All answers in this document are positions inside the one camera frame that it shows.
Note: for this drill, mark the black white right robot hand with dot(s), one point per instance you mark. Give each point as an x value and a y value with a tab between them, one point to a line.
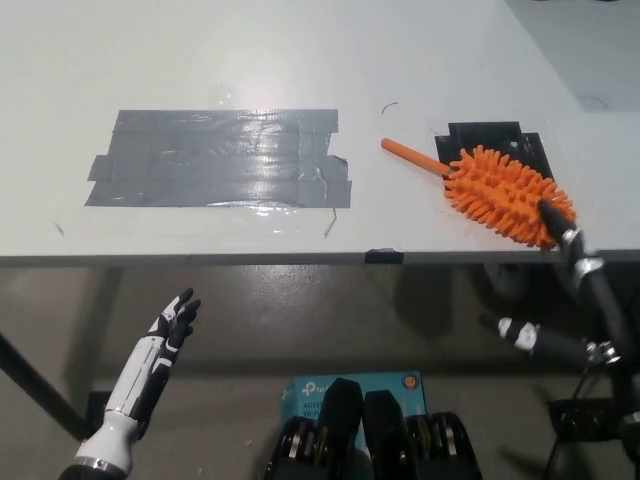
602	305

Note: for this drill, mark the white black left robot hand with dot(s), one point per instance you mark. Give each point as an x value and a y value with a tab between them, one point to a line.
137	370

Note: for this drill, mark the orange microfiber duster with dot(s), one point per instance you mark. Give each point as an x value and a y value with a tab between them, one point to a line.
500	192

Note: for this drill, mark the black diagonal table leg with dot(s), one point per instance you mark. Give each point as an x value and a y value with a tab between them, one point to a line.
40	385

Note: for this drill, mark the teal cardboard router box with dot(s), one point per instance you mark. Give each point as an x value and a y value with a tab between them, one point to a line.
310	392

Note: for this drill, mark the black tape patch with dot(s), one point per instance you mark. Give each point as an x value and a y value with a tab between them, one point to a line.
500	140

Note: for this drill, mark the grey duct tape patch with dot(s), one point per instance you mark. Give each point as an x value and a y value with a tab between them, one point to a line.
220	160

